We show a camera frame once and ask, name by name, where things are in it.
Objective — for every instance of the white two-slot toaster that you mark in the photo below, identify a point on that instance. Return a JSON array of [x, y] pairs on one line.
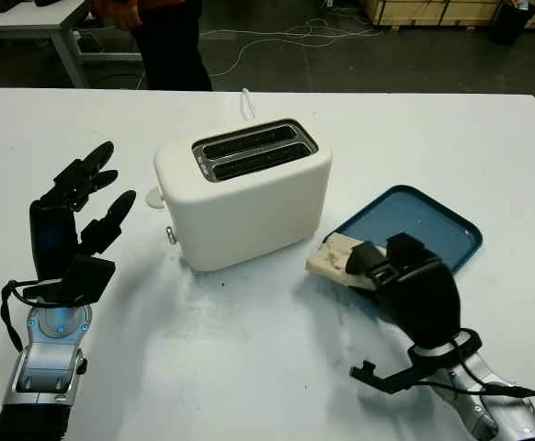
[[249, 220]]

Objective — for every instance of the white bread slice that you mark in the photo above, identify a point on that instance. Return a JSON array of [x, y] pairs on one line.
[[332, 259]]

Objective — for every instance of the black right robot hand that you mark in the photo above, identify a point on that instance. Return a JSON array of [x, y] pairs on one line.
[[424, 298]]

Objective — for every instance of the person in orange jacket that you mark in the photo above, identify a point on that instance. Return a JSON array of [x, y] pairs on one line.
[[171, 46]]

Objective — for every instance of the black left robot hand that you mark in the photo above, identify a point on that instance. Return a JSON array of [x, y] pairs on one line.
[[51, 229]]

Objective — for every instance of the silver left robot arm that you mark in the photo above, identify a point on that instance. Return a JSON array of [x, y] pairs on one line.
[[47, 358]]

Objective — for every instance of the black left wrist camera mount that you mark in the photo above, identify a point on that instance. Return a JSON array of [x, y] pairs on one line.
[[88, 278]]

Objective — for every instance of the white desk with metal legs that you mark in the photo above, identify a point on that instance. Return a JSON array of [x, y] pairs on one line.
[[28, 20]]

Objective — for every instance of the blue plastic tray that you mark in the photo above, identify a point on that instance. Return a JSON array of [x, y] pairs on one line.
[[414, 220]]

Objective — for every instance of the silver toaster dial knob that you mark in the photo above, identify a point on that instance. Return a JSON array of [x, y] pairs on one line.
[[171, 235]]

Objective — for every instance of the stacked wooden crates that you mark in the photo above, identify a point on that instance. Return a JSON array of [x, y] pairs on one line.
[[433, 11]]

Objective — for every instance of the white toaster lever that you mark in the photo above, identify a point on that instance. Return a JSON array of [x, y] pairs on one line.
[[154, 198]]

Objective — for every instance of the black waste bin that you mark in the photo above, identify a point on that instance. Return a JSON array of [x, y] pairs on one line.
[[513, 25]]

